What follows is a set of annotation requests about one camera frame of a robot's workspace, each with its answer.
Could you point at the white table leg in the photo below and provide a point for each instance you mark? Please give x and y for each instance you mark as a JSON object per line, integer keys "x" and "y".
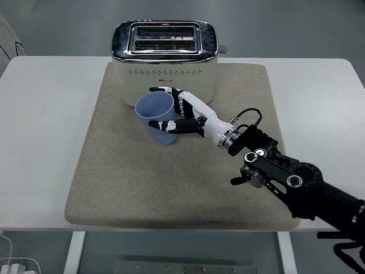
{"x": 73, "y": 254}
{"x": 287, "y": 254}

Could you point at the blue plastic cup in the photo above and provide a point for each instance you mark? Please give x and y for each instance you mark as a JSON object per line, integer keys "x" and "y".
{"x": 159, "y": 137}

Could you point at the white power strip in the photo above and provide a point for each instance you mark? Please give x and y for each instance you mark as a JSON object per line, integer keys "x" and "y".
{"x": 20, "y": 266}

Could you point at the white chrome-topped toaster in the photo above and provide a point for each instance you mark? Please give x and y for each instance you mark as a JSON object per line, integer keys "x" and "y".
{"x": 142, "y": 77}

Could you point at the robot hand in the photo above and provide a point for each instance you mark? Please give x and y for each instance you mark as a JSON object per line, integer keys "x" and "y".
{"x": 211, "y": 122}

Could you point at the white fabric-covered object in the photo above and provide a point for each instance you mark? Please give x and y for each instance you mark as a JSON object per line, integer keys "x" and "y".
{"x": 8, "y": 37}

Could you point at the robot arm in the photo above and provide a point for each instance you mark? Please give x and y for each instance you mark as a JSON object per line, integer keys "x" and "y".
{"x": 305, "y": 185}

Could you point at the beige felt mat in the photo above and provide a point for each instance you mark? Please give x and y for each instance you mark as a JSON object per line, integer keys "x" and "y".
{"x": 142, "y": 185}

